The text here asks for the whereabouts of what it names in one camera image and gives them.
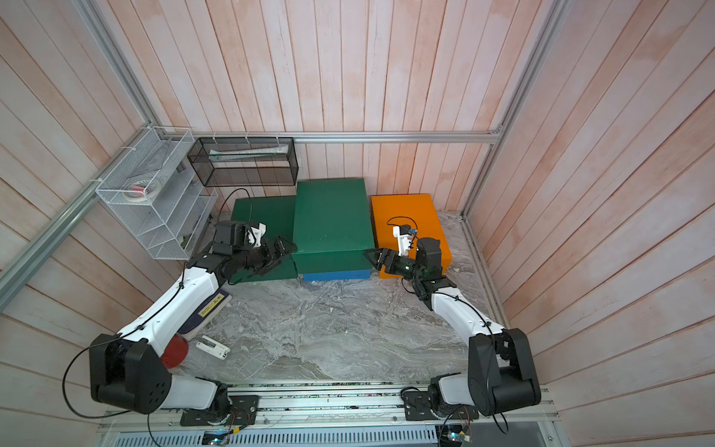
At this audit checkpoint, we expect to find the paper in mesh basket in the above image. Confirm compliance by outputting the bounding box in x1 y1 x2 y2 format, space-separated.
209 145 290 162

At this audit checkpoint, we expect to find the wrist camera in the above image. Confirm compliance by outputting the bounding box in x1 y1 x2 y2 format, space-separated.
393 225 417 256
246 223 266 248

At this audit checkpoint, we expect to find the black mesh basket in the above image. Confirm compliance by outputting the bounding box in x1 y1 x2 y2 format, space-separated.
187 136 299 187

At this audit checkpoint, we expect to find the large green shoebox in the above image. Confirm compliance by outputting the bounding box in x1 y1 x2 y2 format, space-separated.
292 178 375 276

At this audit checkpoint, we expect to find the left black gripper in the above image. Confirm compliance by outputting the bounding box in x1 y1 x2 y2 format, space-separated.
233 235 298 276

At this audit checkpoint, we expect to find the red pen cup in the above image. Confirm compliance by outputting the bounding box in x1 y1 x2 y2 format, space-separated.
161 335 189 370

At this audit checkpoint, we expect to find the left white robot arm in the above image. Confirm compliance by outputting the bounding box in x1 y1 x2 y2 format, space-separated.
85 221 297 426

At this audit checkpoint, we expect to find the white small device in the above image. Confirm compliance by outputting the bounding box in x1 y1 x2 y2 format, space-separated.
197 335 231 361

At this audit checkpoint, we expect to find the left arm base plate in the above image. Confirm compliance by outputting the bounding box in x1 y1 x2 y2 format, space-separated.
180 395 260 427

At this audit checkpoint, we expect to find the tape roll on shelf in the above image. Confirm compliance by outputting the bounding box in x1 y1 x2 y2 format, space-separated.
122 178 161 203

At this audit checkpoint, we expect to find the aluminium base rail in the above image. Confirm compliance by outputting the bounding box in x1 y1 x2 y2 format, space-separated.
97 381 570 446

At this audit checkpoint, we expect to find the orange shoebox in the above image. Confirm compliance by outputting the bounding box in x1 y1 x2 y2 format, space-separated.
371 194 452 272

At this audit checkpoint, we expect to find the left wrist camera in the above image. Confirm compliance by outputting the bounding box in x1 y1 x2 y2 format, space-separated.
246 223 266 248

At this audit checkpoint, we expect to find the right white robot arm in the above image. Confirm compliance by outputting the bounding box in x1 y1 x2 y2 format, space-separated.
364 238 542 416

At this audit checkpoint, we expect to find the small green shoebox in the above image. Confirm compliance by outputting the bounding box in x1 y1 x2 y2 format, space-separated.
230 194 299 283

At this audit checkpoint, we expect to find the blue shoebox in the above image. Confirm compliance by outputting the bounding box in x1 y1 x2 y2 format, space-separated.
303 269 372 282

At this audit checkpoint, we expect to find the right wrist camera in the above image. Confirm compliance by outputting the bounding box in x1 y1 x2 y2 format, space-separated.
393 225 417 256

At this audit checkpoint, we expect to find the white wire shelf rack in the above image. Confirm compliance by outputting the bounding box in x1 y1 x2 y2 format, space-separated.
96 127 218 261

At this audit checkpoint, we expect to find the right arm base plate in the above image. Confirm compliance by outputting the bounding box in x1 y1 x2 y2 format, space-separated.
400 387 480 421

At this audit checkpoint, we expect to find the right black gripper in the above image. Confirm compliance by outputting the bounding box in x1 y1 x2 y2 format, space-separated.
366 250 426 285

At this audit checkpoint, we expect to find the dark blue book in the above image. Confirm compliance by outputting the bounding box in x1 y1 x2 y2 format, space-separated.
177 289 232 340

